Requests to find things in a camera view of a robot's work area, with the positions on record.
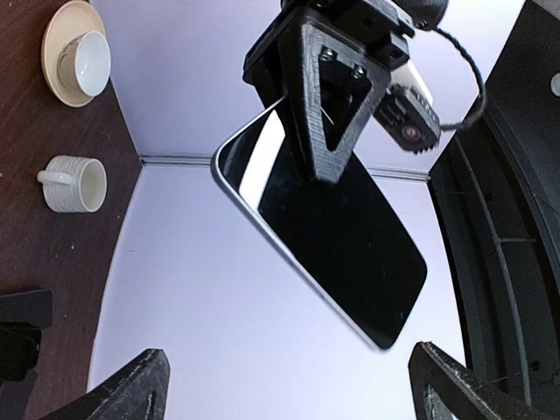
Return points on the cream ribbed mug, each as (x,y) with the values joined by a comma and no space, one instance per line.
(74,185)

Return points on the black phone case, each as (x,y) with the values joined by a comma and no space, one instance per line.
(24,316)

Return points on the white phone dual camera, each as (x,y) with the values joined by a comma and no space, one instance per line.
(344,239)

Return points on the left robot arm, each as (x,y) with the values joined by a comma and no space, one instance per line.
(504,278)

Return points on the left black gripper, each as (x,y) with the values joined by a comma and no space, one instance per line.
(335,57)

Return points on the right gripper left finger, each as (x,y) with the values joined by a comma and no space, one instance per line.
(136,391)

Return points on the white ceramic bowl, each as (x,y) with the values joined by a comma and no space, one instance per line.
(84,64)

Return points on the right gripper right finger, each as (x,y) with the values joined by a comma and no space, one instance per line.
(444,389)

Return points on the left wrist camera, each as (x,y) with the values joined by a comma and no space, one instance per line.
(406,112)

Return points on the beige saucer plate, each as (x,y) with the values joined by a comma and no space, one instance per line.
(70,21)

